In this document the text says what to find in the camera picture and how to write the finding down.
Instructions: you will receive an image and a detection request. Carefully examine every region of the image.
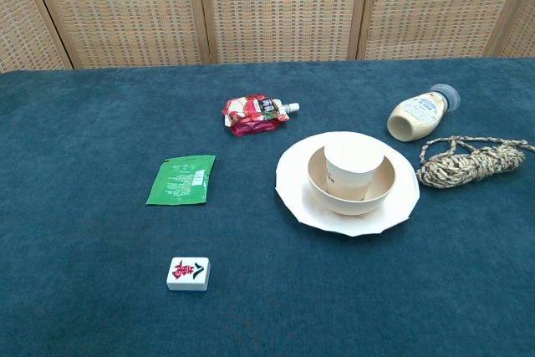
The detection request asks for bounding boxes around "coiled beige braided rope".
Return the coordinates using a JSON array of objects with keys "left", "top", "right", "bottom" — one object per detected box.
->
[{"left": 415, "top": 135, "right": 530, "bottom": 188}]

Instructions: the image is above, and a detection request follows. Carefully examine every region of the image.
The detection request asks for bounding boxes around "white mahjong tile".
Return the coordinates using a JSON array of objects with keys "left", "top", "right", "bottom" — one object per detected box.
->
[{"left": 166, "top": 256, "right": 211, "bottom": 292}]

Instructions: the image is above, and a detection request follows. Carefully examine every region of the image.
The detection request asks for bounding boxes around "beige squeeze sauce bottle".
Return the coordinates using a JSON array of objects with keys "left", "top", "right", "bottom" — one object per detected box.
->
[{"left": 386, "top": 83, "right": 461, "bottom": 141}]

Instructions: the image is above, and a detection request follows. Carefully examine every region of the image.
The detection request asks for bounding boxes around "cream bowl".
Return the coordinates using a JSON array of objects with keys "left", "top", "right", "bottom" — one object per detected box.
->
[{"left": 307, "top": 145, "right": 396, "bottom": 217}]

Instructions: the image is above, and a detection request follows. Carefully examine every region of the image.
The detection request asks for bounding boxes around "white paper cup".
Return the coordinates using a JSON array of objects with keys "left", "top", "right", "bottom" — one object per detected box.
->
[{"left": 324, "top": 140, "right": 385, "bottom": 201}]

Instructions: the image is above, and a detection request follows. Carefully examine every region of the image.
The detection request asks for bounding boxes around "green foil sachet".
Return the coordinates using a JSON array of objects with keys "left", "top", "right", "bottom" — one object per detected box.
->
[{"left": 145, "top": 154, "right": 217, "bottom": 207}]

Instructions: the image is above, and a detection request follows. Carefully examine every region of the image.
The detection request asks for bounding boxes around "woven rattan folding screen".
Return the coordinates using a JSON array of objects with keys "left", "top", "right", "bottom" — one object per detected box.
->
[{"left": 0, "top": 0, "right": 535, "bottom": 74}]

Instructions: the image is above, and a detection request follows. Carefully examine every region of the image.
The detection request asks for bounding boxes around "red spouted drink pouch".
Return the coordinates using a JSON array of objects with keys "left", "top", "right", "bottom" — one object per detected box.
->
[{"left": 222, "top": 94, "right": 301, "bottom": 138}]

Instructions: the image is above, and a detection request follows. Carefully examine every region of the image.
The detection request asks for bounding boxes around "white paper plate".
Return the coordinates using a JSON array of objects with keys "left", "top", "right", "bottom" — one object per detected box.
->
[{"left": 274, "top": 130, "right": 420, "bottom": 237}]

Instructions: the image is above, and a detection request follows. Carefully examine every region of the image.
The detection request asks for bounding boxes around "blue table cloth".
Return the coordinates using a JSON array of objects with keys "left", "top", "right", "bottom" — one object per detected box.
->
[{"left": 0, "top": 55, "right": 535, "bottom": 357}]

